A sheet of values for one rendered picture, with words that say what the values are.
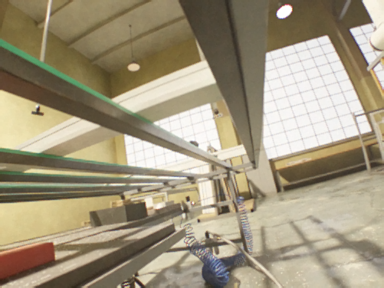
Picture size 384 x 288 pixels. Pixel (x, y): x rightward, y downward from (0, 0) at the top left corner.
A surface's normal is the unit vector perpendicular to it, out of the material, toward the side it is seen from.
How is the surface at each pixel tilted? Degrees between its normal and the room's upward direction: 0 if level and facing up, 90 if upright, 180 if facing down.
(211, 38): 180
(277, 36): 90
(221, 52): 180
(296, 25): 90
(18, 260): 90
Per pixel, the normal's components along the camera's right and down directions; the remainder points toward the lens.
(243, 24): 0.21, 0.95
